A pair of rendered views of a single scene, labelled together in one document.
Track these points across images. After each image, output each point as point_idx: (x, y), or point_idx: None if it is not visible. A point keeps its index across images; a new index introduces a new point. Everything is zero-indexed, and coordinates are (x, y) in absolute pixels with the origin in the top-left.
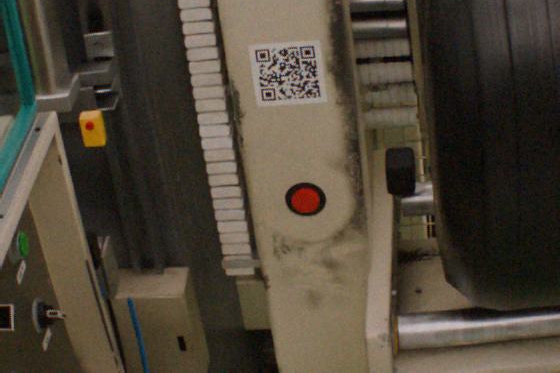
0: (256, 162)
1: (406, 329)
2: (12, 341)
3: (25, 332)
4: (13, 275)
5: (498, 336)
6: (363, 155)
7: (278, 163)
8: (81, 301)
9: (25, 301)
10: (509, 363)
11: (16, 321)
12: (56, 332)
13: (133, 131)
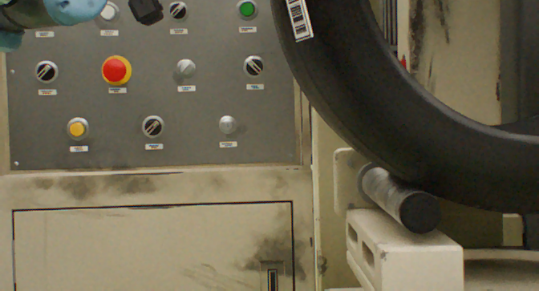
0: (398, 35)
1: (367, 172)
2: (204, 48)
3: (226, 58)
4: (235, 23)
5: (373, 194)
6: (460, 60)
7: (400, 36)
8: (299, 89)
9: (241, 46)
10: (363, 222)
11: (218, 44)
12: (274, 96)
13: (502, 77)
